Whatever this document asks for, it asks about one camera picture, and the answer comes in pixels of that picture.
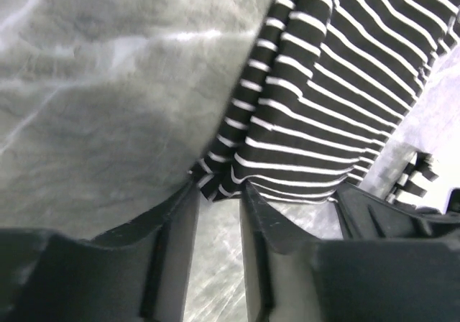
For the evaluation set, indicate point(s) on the thin-striped black white tank top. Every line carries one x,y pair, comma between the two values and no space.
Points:
325,85

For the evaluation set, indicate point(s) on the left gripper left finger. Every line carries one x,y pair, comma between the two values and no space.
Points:
138,271

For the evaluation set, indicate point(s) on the wide-striped black white tank top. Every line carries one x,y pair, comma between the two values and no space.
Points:
417,178

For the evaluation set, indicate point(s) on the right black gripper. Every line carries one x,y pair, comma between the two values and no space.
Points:
365,216

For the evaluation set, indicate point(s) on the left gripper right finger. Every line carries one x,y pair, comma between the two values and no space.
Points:
291,275

